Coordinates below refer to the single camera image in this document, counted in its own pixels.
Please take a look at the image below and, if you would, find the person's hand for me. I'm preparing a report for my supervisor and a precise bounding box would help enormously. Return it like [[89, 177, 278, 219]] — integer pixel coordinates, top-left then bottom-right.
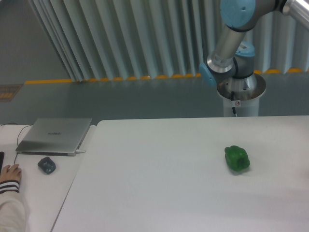
[[0, 164, 22, 184]]

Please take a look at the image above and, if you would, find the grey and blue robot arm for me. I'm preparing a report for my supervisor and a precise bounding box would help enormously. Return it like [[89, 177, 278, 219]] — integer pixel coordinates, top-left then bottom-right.
[[199, 0, 309, 86]]

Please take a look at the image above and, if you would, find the cream striped sleeve forearm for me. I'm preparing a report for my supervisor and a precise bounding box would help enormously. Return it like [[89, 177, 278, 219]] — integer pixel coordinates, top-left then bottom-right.
[[0, 180, 27, 232]]

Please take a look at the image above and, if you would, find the green bell pepper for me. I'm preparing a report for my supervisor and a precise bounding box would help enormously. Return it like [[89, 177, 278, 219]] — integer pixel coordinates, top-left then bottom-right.
[[224, 145, 250, 172]]

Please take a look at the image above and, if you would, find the black keyboard edge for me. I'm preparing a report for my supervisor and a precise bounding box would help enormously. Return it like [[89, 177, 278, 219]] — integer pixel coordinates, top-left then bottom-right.
[[0, 151, 5, 172]]

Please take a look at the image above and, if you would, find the dark grey earbuds case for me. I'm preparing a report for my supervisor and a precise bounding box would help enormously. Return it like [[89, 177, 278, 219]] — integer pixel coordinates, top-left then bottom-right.
[[38, 157, 56, 174]]

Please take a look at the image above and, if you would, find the silver laptop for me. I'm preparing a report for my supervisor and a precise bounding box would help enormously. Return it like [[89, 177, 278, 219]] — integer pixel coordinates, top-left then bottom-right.
[[16, 118, 92, 156]]

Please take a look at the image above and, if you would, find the grey pleated curtain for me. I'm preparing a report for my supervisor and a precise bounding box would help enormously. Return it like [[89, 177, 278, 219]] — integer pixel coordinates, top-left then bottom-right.
[[28, 0, 309, 83]]

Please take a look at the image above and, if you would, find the black mouse cable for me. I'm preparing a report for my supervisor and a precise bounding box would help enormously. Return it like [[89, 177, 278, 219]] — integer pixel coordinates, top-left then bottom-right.
[[0, 123, 33, 166]]

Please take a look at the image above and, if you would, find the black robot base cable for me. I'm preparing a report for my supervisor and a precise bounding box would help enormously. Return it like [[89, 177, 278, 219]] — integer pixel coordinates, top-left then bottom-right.
[[230, 90, 239, 117]]

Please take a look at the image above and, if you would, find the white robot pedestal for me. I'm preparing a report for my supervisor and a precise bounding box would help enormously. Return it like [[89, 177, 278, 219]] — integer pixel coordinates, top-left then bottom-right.
[[217, 73, 266, 117]]

